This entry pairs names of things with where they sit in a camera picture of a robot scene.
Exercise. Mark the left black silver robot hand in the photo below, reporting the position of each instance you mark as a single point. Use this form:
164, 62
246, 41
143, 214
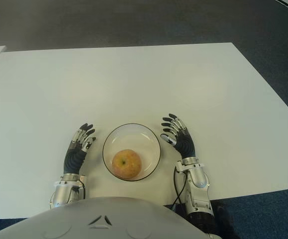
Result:
72, 159

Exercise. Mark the white plate with black rim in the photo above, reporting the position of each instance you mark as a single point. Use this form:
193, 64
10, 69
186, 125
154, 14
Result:
148, 142

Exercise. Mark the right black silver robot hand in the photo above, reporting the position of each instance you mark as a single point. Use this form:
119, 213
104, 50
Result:
186, 144

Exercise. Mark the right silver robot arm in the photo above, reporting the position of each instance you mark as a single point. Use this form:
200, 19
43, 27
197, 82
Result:
198, 189

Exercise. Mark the yellow red apple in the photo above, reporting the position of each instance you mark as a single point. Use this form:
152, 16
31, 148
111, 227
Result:
126, 163

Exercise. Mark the grey robot torso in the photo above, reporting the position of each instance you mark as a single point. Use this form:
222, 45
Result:
96, 221

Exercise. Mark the black box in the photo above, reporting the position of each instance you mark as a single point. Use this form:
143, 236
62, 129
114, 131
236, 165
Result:
179, 209

